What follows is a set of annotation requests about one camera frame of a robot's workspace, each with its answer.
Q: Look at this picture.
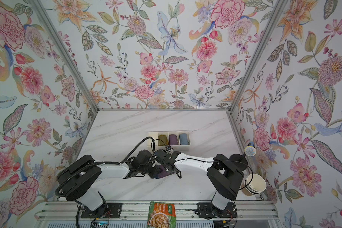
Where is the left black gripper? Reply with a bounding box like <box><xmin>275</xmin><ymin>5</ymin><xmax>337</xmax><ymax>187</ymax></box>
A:
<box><xmin>138</xmin><ymin>163</ymin><xmax>165</xmax><ymax>178</ymax></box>

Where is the purple yellow teal sock pair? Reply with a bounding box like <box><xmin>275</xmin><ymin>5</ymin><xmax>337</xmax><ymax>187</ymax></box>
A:
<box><xmin>153</xmin><ymin>165</ymin><xmax>171</xmax><ymax>179</ymax></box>

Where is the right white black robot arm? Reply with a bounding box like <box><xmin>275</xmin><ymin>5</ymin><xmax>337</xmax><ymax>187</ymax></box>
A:
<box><xmin>154</xmin><ymin>150</ymin><xmax>244</xmax><ymax>211</ymax></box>

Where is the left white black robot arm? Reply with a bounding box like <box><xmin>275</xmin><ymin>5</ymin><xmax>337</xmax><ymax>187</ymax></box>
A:
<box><xmin>55</xmin><ymin>150</ymin><xmax>162</xmax><ymax>217</ymax></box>

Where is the purple rolled sock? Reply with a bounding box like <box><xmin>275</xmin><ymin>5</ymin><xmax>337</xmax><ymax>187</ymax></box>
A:
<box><xmin>169</xmin><ymin>134</ymin><xmax>179</xmax><ymax>145</ymax></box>

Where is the olive green rolled sock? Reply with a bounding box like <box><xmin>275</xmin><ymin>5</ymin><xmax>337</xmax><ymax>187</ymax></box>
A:
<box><xmin>158</xmin><ymin>135</ymin><xmax>169</xmax><ymax>146</ymax></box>

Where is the blue rolled sock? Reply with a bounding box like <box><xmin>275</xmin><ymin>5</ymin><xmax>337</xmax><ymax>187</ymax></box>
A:
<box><xmin>179</xmin><ymin>133</ymin><xmax>190</xmax><ymax>145</ymax></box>

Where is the white divided organizer tray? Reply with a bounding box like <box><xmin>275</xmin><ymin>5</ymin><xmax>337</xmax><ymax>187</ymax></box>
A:
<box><xmin>147</xmin><ymin>131</ymin><xmax>191</xmax><ymax>149</ymax></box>

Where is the green snack bag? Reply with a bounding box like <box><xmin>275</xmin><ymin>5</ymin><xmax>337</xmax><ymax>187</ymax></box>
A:
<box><xmin>147</xmin><ymin>201</ymin><xmax>176</xmax><ymax>228</ymax></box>

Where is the black stand with round lamp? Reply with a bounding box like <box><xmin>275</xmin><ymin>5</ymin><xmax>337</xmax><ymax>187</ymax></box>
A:
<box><xmin>230</xmin><ymin>145</ymin><xmax>257</xmax><ymax>171</ymax></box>

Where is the beige paper cup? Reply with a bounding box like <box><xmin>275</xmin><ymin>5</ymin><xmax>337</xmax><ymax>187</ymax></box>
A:
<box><xmin>240</xmin><ymin>173</ymin><xmax>267</xmax><ymax>196</ymax></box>

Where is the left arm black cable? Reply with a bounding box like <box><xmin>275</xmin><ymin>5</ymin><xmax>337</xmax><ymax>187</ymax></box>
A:
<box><xmin>55</xmin><ymin>136</ymin><xmax>156</xmax><ymax>228</ymax></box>

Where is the aluminium mounting rail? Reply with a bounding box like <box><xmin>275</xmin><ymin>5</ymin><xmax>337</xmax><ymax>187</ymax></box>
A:
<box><xmin>35</xmin><ymin>200</ymin><xmax>278</xmax><ymax>222</ymax></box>

